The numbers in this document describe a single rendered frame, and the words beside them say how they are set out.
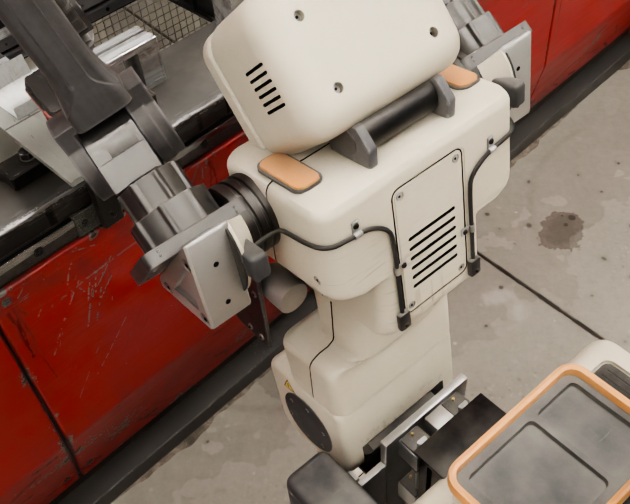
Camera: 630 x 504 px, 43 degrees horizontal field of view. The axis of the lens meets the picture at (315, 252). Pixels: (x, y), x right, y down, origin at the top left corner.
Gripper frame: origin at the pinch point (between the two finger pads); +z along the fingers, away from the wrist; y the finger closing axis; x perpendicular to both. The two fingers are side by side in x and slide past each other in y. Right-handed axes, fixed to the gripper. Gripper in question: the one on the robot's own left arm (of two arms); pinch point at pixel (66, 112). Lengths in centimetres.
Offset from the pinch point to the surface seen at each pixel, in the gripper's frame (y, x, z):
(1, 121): 6.1, -7.7, 8.5
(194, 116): -23.9, 5.3, 15.7
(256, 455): -12, 62, 84
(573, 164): -150, 60, 82
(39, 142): 5.0, 0.4, 3.9
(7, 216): 12.8, 2.9, 17.0
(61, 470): 25, 36, 75
